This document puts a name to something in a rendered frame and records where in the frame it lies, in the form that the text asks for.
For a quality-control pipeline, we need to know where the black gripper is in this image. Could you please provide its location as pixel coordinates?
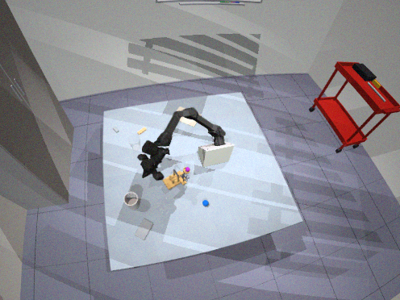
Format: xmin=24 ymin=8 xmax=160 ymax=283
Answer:
xmin=137 ymin=154 xmax=165 ymax=181

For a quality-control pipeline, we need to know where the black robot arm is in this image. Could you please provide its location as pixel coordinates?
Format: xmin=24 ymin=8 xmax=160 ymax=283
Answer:
xmin=140 ymin=107 xmax=226 ymax=171

